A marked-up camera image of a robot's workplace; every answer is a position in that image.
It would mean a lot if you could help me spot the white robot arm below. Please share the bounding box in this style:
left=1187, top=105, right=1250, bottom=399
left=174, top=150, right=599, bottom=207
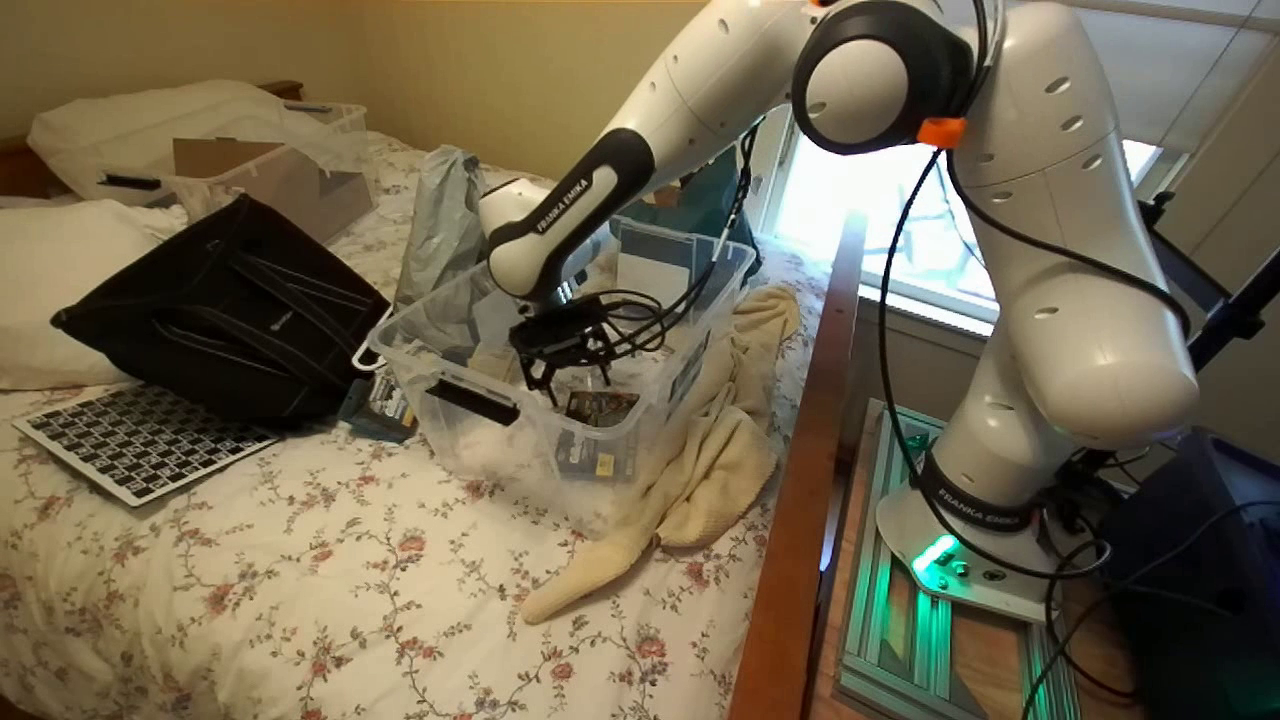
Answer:
left=488, top=0, right=1199, bottom=616

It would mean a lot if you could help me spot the cardboard box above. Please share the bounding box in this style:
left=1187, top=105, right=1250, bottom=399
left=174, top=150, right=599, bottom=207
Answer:
left=167, top=137, right=371, bottom=243

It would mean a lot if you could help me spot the black handbag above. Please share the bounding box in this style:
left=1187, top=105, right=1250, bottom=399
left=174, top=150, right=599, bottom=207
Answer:
left=51, top=196, right=388, bottom=429

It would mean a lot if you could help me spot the cream towel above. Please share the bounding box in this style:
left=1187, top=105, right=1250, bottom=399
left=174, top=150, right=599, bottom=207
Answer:
left=521, top=284, right=802, bottom=623

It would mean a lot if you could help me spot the white plastic bag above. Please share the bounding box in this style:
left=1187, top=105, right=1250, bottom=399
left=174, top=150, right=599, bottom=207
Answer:
left=28, top=79, right=359, bottom=205

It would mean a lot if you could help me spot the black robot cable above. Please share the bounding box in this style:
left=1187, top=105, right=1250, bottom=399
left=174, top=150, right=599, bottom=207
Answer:
left=864, top=0, right=1280, bottom=720

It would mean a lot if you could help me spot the clear plastic bag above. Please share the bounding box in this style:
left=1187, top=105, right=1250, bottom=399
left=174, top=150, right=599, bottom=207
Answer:
left=390, top=145, right=484, bottom=306

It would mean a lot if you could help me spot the teal robot base stand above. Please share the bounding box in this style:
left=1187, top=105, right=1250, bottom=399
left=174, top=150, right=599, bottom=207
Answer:
left=832, top=399, right=1079, bottom=720

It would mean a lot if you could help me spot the floral bed sheet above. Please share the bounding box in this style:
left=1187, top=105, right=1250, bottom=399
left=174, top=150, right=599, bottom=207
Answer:
left=0, top=122, right=832, bottom=720

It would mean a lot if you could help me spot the checkered calibration board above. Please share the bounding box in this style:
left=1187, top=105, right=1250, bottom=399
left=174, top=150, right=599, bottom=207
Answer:
left=18, top=384, right=276, bottom=509

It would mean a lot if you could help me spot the clear plastic storage bin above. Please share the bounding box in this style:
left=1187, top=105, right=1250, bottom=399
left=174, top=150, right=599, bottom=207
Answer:
left=371, top=219, right=754, bottom=533

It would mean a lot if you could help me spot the white pillow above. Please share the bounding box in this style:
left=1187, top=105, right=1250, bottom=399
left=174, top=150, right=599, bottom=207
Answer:
left=0, top=201, right=187, bottom=391

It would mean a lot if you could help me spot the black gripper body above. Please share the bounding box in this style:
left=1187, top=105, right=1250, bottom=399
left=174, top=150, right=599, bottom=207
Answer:
left=507, top=299, right=608, bottom=387

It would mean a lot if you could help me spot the teal fabric bag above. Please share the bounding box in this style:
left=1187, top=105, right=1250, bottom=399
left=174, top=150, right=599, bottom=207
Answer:
left=628, top=146, right=754, bottom=243

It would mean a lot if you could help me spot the wooden bed footboard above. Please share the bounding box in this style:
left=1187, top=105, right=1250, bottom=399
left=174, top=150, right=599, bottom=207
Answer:
left=727, top=216, right=864, bottom=720

